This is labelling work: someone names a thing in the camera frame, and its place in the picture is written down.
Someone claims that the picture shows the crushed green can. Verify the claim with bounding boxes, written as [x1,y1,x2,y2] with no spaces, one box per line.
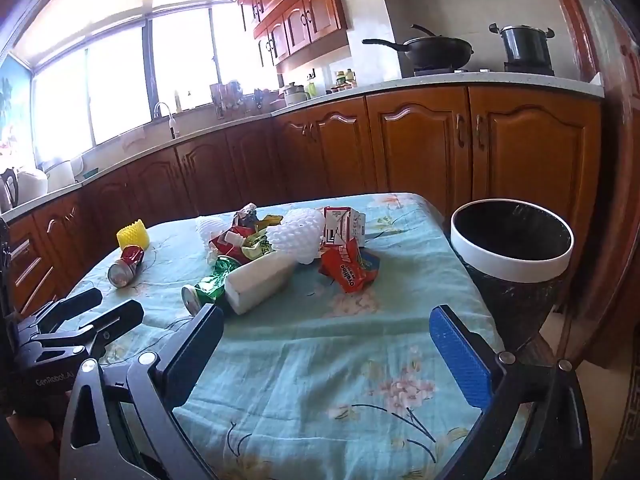
[181,256,246,317]

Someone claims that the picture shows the wooden wall cabinets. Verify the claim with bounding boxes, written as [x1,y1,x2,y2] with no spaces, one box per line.
[235,0,371,68]

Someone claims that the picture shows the gas stove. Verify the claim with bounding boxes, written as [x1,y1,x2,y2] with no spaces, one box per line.
[412,62,556,78]

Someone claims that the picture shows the small white foam fruit net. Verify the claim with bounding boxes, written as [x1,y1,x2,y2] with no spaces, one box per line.
[195,215,236,251]

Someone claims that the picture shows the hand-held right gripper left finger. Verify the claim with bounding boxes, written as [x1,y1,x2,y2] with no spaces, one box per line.
[59,303,226,480]

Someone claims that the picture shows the white plastic bottle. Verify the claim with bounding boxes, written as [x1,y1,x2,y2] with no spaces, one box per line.
[224,250,296,316]

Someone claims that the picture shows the red snack packet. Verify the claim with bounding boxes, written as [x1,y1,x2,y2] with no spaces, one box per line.
[209,225,261,263]

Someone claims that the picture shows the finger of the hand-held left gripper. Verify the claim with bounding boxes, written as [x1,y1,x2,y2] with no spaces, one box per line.
[30,287,103,334]
[35,300,146,361]

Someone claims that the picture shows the cartoon print wrapper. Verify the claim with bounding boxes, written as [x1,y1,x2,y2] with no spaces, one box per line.
[232,203,258,228]

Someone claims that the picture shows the crushed red can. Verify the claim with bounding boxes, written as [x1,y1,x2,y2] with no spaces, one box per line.
[107,244,147,289]

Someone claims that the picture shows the large white foam fruit net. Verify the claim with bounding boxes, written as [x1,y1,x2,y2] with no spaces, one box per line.
[265,208,326,265]

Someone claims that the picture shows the orange red snack wrapper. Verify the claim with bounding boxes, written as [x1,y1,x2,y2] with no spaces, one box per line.
[319,237,380,294]

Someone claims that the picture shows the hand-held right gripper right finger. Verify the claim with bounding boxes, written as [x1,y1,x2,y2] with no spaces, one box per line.
[429,304,593,480]

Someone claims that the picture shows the yellow foam fruit net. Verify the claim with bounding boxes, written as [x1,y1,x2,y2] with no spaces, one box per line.
[116,218,151,250]

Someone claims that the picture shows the sink faucet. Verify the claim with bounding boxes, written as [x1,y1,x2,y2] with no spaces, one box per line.
[152,101,181,140]

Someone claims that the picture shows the wooden door frame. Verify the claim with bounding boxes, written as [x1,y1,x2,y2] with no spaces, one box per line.
[545,0,640,371]

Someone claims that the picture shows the black wok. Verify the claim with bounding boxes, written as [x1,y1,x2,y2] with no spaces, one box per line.
[362,24,474,70]

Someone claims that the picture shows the utensil rack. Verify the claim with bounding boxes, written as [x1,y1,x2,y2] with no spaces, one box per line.
[210,80,246,111]

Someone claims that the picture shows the wooden base cabinets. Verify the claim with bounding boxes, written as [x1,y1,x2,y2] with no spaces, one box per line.
[0,85,603,321]

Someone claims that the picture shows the steel cooking pot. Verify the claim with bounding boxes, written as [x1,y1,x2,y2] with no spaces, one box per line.
[489,22,556,66]

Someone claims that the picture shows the kitchen window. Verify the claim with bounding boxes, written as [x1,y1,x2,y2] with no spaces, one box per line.
[10,2,281,156]

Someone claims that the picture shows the light stone countertop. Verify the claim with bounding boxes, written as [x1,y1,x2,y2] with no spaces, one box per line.
[0,72,606,221]

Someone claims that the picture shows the red and white carton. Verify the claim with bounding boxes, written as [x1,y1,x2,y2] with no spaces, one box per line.
[322,206,367,248]

